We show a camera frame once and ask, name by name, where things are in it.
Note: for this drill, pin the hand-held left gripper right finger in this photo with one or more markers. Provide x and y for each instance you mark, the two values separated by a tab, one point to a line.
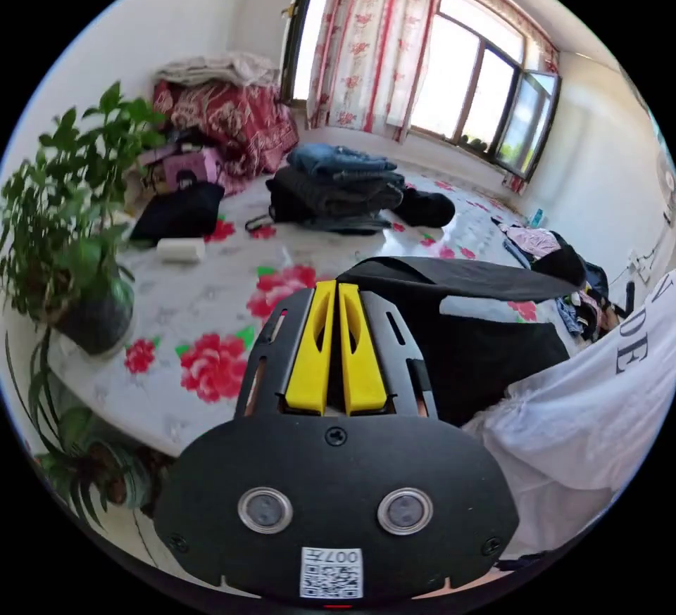
360	361

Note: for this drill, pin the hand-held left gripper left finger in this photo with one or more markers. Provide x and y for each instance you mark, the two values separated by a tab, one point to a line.
309	361

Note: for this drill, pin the black pants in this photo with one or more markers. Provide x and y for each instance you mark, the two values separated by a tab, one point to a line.
475	330

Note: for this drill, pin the bed with flowered sheet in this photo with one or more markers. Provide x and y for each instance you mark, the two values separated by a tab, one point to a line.
222	277

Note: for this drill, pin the white roll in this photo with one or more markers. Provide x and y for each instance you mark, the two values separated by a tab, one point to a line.
180	250

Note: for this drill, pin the pile of clothes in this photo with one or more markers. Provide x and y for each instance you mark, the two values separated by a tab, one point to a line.
343	187

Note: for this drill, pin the black bag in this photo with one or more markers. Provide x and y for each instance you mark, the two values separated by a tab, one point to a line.
179	214

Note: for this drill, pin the heap of mixed clothes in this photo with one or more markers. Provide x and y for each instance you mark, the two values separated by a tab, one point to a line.
560	266

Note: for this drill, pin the person's body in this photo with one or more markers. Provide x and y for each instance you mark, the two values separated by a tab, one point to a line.
581	404

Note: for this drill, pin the long-leaved potted plant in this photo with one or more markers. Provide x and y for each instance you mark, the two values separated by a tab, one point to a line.
79	446

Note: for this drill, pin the stack of folded quilts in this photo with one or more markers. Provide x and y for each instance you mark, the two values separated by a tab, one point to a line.
227	108

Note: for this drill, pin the potted green plant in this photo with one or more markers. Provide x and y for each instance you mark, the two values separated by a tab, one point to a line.
68	214

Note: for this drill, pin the window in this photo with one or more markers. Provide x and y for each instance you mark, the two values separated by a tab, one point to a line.
475	76

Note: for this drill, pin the flowered red and white curtain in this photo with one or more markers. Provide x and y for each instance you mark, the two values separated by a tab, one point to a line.
364	45

